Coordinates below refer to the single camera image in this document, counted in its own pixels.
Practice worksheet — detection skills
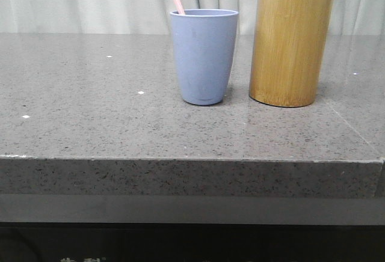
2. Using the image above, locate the blue plastic cup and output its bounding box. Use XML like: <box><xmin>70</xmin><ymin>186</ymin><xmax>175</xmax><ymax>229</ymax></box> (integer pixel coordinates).
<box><xmin>170</xmin><ymin>9</ymin><xmax>238</xmax><ymax>106</ymax></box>

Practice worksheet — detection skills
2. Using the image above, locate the bamboo cylinder holder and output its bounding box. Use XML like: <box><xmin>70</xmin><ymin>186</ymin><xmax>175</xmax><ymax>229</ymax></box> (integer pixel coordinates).
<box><xmin>249</xmin><ymin>0</ymin><xmax>333</xmax><ymax>108</ymax></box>

